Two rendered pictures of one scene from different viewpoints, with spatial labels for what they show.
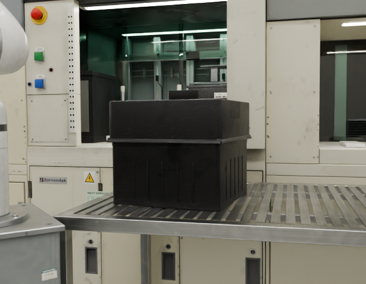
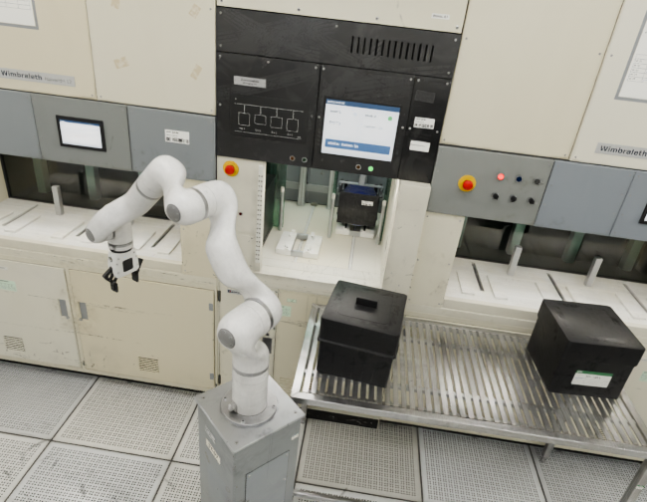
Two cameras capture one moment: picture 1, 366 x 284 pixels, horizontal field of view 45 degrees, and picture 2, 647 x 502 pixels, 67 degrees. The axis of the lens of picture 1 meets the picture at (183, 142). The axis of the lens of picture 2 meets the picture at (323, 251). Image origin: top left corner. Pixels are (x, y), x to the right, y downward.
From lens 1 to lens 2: 120 cm
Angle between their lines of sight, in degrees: 27
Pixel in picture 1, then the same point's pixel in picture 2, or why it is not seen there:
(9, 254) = (278, 435)
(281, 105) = (424, 269)
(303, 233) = (436, 421)
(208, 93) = (356, 200)
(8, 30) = (275, 312)
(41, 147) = not seen: hidden behind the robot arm
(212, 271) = not seen: hidden behind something
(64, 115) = (250, 248)
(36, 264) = (290, 434)
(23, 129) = not seen: hidden behind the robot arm
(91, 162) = (272, 284)
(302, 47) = (447, 233)
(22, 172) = (213, 284)
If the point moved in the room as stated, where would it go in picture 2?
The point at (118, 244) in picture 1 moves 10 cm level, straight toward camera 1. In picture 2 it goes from (289, 338) to (293, 351)
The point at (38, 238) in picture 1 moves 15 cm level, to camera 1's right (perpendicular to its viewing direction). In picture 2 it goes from (292, 423) to (334, 422)
